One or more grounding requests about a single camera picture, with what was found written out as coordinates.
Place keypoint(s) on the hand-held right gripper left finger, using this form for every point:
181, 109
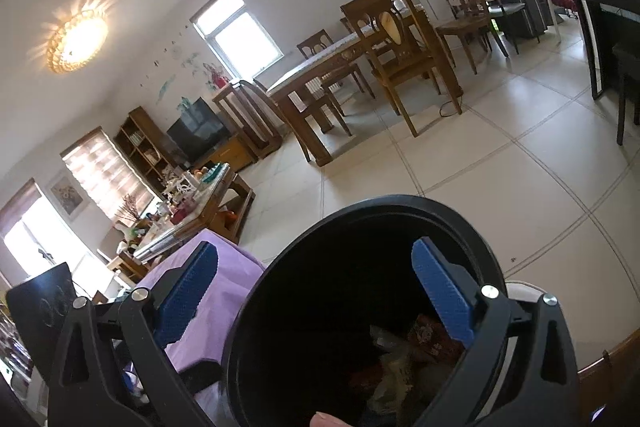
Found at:
187, 297

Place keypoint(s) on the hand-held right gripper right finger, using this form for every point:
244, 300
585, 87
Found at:
442, 292

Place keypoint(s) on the red patterned wrapper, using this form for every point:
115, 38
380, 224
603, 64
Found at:
430, 339

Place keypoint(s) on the cream milk powder wrapper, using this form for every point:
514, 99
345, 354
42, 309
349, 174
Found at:
397, 382

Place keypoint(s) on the black trash bin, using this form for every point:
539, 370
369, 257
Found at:
350, 247

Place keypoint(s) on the person's right hand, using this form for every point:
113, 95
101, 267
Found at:
327, 421

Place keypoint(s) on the purple tablecloth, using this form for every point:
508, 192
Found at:
235, 272

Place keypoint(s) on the large bright window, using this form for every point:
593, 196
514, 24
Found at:
45, 247

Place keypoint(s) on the wooden coffee table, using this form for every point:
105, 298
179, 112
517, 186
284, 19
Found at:
210, 207

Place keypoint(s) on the pink blossom branches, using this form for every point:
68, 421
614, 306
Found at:
132, 209

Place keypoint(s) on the white openwork basket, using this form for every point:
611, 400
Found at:
180, 187

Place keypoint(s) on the framed sunflower picture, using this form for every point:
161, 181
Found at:
67, 196

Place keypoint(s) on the striped window blind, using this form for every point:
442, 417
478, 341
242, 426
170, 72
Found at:
107, 177

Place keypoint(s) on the wooden bookshelf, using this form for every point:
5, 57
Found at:
142, 147

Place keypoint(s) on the black television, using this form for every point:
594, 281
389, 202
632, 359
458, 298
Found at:
197, 132

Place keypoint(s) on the tall wooden plant stand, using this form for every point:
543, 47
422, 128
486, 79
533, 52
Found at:
235, 122

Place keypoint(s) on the wooden dining chair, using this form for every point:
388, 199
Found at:
467, 2
395, 37
320, 47
280, 107

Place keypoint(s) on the red flower vase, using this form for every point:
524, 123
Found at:
218, 79

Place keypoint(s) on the wooden dining table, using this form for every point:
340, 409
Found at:
320, 77

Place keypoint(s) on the small white window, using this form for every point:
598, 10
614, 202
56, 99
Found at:
235, 32

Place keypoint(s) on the flat round ceiling lamp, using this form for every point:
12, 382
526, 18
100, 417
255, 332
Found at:
77, 41

